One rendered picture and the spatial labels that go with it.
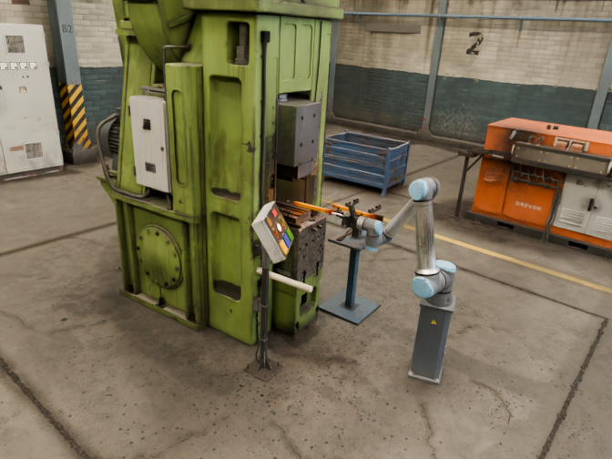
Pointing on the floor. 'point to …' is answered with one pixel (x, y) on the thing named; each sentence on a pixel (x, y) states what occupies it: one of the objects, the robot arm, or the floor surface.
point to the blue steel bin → (366, 159)
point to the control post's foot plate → (263, 369)
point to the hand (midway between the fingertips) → (333, 211)
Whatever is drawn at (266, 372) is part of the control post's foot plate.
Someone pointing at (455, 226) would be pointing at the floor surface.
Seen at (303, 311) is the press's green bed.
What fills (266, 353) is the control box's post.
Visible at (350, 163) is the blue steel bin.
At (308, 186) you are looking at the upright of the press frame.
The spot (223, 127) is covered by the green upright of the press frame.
